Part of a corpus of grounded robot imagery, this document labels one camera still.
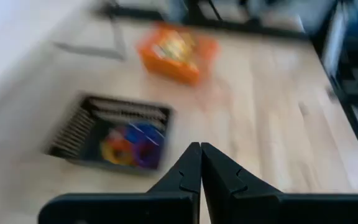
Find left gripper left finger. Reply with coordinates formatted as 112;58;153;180
38;142;202;224

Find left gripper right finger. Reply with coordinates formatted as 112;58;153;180
201;142;358;224

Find purple coil wristband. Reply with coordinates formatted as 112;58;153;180
134;139;164;170

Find yellow coil wristband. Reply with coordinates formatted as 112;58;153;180
99;136;136;167

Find yellow crayon box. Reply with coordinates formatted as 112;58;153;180
152;43;198;72
163;29;197;54

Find black slotted plastic basket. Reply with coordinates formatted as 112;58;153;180
44;93;175;177

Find orange slotted plastic basket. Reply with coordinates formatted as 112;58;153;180
137;23;220;86

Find wooden shelf riser black legs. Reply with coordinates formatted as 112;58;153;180
0;0;127;103

